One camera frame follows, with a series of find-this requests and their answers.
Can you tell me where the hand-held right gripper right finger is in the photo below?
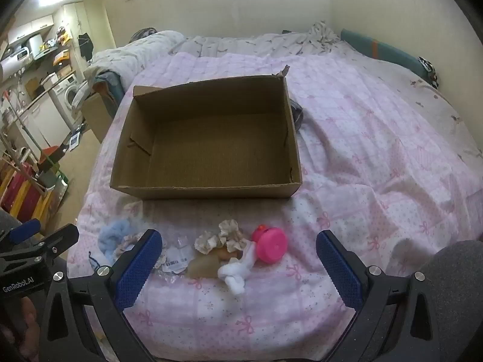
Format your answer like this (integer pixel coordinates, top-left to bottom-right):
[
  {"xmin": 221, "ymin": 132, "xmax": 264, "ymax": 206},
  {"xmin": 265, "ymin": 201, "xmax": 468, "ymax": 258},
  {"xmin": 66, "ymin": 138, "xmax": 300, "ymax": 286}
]
[{"xmin": 315, "ymin": 229, "xmax": 446, "ymax": 362}]

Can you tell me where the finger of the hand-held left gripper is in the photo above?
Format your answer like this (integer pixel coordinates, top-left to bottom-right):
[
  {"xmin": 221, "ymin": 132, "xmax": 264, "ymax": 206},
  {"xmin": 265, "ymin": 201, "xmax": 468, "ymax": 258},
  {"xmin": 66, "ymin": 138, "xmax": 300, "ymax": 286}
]
[
  {"xmin": 8, "ymin": 219, "xmax": 42, "ymax": 245},
  {"xmin": 32, "ymin": 224, "xmax": 81, "ymax": 259}
]

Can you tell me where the clear plastic packet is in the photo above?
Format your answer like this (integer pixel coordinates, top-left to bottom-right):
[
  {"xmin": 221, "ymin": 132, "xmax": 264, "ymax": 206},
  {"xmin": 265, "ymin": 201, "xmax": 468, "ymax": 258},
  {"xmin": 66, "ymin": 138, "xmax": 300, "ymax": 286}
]
[{"xmin": 160, "ymin": 235, "xmax": 192, "ymax": 277}]

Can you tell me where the teal pillow with orange stripe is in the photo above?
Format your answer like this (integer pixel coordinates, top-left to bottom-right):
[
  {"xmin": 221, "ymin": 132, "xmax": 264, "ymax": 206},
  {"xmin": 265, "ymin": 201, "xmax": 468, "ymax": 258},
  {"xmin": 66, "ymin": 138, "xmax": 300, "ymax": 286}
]
[{"xmin": 340, "ymin": 28, "xmax": 431, "ymax": 80}]

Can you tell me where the tan sheer stocking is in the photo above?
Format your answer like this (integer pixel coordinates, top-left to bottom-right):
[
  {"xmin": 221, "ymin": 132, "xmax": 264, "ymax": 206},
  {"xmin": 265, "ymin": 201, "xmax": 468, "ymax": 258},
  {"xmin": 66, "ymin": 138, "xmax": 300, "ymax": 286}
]
[{"xmin": 186, "ymin": 249, "xmax": 239, "ymax": 278}]

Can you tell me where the dark grey cloth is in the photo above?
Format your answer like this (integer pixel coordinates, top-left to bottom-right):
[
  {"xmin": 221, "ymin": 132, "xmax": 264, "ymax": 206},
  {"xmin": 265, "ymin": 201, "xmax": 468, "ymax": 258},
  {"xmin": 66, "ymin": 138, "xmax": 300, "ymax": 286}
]
[{"xmin": 131, "ymin": 27, "xmax": 158, "ymax": 43}]

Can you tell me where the white plush toy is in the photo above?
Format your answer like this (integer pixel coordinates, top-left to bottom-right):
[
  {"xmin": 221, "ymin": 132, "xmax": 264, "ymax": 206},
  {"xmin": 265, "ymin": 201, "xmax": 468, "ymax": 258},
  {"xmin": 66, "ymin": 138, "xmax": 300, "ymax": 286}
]
[{"xmin": 218, "ymin": 241, "xmax": 259, "ymax": 295}]

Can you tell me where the pink bow print blanket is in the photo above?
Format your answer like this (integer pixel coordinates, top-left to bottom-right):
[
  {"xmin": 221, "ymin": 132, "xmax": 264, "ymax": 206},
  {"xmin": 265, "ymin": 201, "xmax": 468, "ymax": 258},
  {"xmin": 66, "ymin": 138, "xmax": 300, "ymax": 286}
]
[{"xmin": 66, "ymin": 51, "xmax": 483, "ymax": 362}]

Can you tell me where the beige patterned scrunchie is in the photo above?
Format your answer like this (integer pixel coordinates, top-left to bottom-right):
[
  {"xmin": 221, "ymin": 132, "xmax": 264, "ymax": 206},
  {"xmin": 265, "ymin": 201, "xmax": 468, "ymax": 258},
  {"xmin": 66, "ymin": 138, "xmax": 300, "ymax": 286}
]
[
  {"xmin": 218, "ymin": 219, "xmax": 252, "ymax": 253},
  {"xmin": 194, "ymin": 232, "xmax": 222, "ymax": 256}
]

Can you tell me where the black hanging bag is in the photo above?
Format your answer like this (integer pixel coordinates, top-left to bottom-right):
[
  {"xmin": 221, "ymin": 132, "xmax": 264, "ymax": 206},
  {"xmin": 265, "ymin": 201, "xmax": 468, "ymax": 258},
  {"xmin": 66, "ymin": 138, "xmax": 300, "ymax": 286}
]
[{"xmin": 78, "ymin": 33, "xmax": 94, "ymax": 61}]

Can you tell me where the blue plush toy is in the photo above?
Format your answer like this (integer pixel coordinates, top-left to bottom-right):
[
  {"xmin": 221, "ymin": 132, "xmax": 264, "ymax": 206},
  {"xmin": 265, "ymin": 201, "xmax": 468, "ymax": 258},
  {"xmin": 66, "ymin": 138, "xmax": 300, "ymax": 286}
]
[{"xmin": 98, "ymin": 221, "xmax": 131, "ymax": 263}]

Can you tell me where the pink round toy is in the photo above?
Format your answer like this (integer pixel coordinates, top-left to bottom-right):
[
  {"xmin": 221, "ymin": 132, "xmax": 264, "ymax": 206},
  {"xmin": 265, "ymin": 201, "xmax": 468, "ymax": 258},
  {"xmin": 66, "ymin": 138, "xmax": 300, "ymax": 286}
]
[{"xmin": 251, "ymin": 224, "xmax": 288, "ymax": 265}]

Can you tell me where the black and white cloth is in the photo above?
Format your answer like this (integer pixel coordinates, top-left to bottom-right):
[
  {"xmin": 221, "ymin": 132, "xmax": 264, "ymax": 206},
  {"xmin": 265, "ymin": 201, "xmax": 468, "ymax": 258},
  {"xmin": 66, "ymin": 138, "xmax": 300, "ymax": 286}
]
[{"xmin": 417, "ymin": 56, "xmax": 439, "ymax": 90}]

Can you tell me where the white patterned bed sheet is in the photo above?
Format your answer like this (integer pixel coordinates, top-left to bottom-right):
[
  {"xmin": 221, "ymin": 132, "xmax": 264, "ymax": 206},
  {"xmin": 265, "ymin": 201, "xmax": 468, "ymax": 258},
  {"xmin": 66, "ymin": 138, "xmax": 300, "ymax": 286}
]
[{"xmin": 332, "ymin": 41, "xmax": 483, "ymax": 204}]

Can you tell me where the white patterned duvet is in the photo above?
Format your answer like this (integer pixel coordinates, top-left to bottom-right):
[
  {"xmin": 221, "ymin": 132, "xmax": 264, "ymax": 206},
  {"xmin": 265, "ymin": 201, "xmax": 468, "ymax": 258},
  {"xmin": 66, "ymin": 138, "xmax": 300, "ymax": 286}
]
[{"xmin": 84, "ymin": 21, "xmax": 342, "ymax": 84}]

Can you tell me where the orange red box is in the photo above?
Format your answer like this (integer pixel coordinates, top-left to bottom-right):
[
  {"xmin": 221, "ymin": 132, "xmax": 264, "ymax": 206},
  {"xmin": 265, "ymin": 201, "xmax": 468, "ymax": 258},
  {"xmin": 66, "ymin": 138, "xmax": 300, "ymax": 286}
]
[{"xmin": 41, "ymin": 145, "xmax": 63, "ymax": 164}]

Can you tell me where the teal blue cloth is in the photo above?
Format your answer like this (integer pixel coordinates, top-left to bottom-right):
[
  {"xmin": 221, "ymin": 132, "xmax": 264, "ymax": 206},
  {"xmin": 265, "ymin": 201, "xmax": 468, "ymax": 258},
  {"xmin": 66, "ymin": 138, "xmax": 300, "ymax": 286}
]
[{"xmin": 94, "ymin": 73, "xmax": 125, "ymax": 99}]

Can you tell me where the dark striped cloth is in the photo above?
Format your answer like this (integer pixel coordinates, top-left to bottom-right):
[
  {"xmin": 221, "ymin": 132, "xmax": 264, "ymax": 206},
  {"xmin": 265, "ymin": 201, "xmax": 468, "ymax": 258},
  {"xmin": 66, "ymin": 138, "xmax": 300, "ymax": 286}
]
[{"xmin": 290, "ymin": 99, "xmax": 305, "ymax": 129}]

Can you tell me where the white floor cabinet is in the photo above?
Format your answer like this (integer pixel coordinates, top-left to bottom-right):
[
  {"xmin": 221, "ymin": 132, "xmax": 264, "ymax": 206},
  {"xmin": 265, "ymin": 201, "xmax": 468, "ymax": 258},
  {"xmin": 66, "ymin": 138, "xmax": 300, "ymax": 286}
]
[{"xmin": 17, "ymin": 90, "xmax": 72, "ymax": 148}]

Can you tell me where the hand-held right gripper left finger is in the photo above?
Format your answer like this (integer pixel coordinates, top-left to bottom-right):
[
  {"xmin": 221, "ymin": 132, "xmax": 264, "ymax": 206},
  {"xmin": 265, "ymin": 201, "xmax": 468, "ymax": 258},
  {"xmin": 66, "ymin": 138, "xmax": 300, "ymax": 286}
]
[{"xmin": 40, "ymin": 228, "xmax": 167, "ymax": 362}]

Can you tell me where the white washing machine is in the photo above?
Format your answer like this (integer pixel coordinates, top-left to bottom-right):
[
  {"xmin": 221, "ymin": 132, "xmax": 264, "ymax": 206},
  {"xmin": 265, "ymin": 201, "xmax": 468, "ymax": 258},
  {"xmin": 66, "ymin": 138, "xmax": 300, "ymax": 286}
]
[{"xmin": 52, "ymin": 75, "xmax": 82, "ymax": 129}]

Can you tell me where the small brown cardboard box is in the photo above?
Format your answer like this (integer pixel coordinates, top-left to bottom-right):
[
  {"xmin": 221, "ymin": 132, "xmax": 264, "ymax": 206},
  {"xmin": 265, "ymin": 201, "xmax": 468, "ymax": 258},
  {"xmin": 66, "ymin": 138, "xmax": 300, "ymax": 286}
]
[{"xmin": 82, "ymin": 91, "xmax": 118, "ymax": 144}]

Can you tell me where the white water heater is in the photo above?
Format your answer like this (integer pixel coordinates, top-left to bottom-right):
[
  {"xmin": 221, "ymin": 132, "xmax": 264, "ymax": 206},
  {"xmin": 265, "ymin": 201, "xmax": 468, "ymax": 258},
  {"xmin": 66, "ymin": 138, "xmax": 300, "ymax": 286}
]
[{"xmin": 28, "ymin": 34, "xmax": 43, "ymax": 59}]

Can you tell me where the brown spotted plush toy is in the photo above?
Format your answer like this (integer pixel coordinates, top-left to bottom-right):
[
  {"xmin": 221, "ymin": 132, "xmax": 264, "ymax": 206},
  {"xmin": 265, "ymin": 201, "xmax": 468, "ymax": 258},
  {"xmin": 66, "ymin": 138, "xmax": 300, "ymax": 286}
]
[{"xmin": 120, "ymin": 232, "xmax": 171, "ymax": 273}]

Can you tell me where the person's left hand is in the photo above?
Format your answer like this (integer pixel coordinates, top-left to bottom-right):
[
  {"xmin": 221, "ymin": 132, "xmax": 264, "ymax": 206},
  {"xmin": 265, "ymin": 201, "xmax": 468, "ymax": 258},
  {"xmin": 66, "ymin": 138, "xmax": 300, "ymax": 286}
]
[{"xmin": 17, "ymin": 296, "xmax": 41, "ymax": 348}]

